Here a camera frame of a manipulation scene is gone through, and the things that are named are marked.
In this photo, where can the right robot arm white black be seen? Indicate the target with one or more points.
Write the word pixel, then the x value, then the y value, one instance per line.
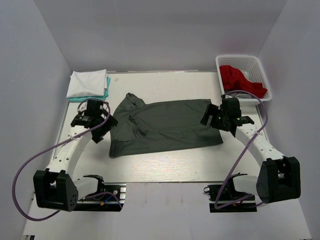
pixel 279 177

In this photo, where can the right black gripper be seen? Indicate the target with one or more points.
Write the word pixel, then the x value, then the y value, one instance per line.
pixel 210 116

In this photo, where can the grey t shirt in basket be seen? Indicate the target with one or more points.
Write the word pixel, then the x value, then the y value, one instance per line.
pixel 240 95

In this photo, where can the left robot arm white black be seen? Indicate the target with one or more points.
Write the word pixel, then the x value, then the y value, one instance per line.
pixel 56 187

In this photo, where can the white plastic basket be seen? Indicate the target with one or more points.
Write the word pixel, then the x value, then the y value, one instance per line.
pixel 251 68

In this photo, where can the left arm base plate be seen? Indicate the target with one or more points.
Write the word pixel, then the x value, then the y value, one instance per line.
pixel 110 197

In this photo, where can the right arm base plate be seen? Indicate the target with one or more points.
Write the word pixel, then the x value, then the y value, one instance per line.
pixel 247 205

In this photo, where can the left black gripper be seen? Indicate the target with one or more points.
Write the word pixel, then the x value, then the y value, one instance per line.
pixel 104 128

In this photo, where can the dark grey t shirt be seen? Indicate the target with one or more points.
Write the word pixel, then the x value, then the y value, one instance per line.
pixel 160 127

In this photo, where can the folded teal t shirt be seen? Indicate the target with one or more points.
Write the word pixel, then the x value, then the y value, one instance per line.
pixel 102 97

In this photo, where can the folded white t shirt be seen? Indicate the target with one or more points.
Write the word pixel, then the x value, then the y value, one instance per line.
pixel 90 83

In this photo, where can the red t shirt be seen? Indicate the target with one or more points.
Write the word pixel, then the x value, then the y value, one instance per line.
pixel 233 79

